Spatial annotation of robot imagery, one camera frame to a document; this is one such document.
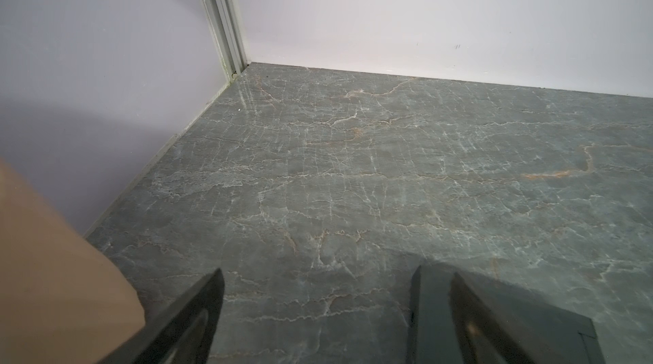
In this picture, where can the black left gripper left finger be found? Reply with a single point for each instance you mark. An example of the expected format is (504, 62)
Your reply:
(183, 333)

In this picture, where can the aluminium corner frame post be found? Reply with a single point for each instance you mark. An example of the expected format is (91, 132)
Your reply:
(225, 25)

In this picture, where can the beige plant pot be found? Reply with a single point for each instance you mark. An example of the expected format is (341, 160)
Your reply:
(62, 301)

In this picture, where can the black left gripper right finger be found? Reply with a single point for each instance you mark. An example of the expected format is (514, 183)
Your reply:
(481, 336)

